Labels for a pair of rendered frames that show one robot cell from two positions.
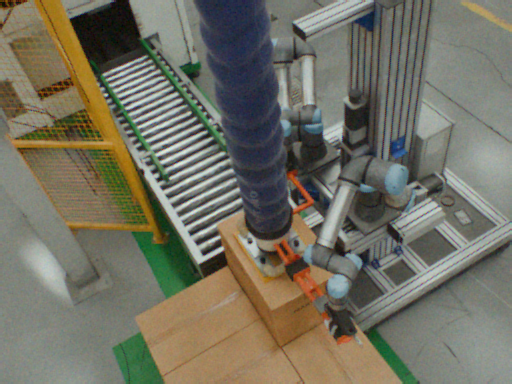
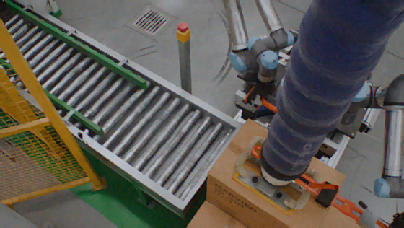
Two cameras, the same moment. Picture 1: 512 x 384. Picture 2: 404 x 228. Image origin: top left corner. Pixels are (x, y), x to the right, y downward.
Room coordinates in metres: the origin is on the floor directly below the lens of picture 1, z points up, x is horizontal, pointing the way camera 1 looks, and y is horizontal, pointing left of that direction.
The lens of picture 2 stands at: (1.20, 0.65, 2.63)
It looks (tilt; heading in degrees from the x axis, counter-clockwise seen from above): 58 degrees down; 325
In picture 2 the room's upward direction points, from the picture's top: straight up
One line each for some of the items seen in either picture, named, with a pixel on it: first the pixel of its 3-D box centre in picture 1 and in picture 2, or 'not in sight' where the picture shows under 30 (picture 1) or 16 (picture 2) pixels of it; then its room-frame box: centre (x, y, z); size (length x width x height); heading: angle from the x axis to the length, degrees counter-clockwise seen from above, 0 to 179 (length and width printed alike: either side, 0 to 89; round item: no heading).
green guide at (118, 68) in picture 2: (183, 87); (71, 36); (3.41, 0.36, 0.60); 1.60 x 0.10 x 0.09; 21
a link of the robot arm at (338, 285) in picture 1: (338, 289); not in sight; (0.99, -0.24, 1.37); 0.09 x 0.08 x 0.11; 141
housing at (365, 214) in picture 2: (322, 305); (366, 221); (1.10, -0.20, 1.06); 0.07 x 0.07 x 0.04; 19
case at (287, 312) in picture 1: (280, 267); (270, 187); (1.53, -0.07, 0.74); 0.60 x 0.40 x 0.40; 20
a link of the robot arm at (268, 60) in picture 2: (284, 132); (268, 63); (1.89, -0.21, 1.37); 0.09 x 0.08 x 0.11; 169
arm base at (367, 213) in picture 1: (369, 202); (345, 107); (1.58, -0.55, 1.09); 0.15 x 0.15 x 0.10
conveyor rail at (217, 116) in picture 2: (213, 118); (111, 58); (3.10, 0.18, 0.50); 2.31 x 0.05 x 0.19; 21
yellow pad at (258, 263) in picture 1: (256, 251); (266, 188); (1.51, 0.04, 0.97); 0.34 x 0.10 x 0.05; 19
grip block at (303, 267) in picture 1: (297, 268); (326, 194); (1.30, -0.13, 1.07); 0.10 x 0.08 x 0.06; 109
